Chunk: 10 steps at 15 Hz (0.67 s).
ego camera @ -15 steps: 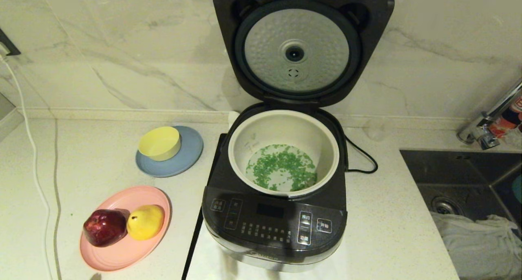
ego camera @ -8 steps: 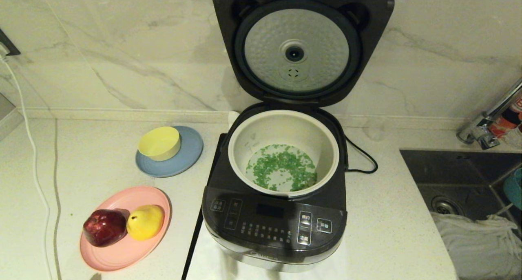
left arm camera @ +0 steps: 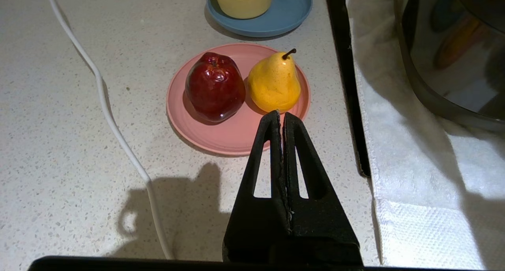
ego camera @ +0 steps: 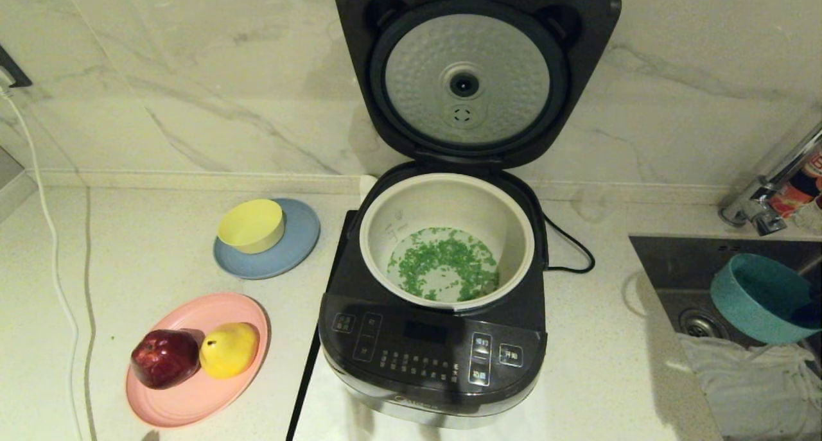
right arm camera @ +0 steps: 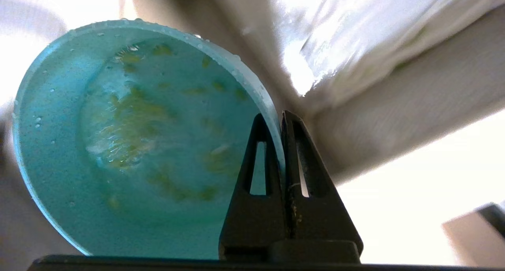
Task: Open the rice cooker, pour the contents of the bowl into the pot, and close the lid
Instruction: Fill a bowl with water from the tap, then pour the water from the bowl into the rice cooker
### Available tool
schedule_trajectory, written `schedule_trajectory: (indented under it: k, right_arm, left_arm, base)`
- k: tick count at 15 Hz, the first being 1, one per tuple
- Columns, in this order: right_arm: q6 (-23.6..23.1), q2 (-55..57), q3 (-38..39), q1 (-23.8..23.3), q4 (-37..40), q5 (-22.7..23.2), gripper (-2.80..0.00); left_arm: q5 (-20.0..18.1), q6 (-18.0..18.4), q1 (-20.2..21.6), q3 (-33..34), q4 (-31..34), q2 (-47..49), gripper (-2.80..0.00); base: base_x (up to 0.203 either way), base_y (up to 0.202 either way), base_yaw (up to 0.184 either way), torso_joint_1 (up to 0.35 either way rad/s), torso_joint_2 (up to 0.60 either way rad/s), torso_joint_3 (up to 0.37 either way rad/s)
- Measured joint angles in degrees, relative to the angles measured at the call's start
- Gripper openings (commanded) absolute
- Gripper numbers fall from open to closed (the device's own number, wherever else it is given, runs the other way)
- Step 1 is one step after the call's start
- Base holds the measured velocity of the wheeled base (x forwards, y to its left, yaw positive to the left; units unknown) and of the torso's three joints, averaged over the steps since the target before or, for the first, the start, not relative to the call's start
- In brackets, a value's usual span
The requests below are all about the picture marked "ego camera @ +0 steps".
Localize teal plastic bowl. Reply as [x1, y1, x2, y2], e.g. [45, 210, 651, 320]
[710, 254, 822, 345]

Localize black rice cooker lid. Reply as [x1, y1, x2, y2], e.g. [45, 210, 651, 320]
[335, 0, 622, 171]

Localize black rice cooker body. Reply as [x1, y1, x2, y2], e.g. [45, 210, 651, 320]
[319, 162, 548, 428]

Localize yellow bowl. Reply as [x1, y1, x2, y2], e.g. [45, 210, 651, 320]
[217, 199, 286, 255]

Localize white cloth with green specks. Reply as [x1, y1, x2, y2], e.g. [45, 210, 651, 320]
[678, 335, 822, 439]

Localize round sink drain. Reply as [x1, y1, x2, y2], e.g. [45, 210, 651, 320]
[678, 308, 728, 340]

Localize chrome faucet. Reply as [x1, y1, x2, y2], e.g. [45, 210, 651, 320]
[718, 121, 822, 238]

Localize red label bottle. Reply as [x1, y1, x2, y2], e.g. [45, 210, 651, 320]
[769, 149, 822, 219]

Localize stainless steel sink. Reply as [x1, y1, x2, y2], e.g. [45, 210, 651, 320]
[629, 236, 822, 441]

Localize blue plate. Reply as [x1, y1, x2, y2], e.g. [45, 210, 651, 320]
[213, 198, 321, 281]

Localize yellow pear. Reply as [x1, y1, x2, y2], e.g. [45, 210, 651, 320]
[200, 322, 261, 379]

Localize pink plate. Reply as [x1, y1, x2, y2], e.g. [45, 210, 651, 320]
[126, 292, 271, 428]

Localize red apple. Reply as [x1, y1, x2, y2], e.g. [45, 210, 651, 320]
[131, 329, 204, 390]

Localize black power cord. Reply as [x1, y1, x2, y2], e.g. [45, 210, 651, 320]
[543, 213, 596, 275]

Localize white cable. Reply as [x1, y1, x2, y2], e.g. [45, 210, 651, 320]
[0, 85, 89, 441]

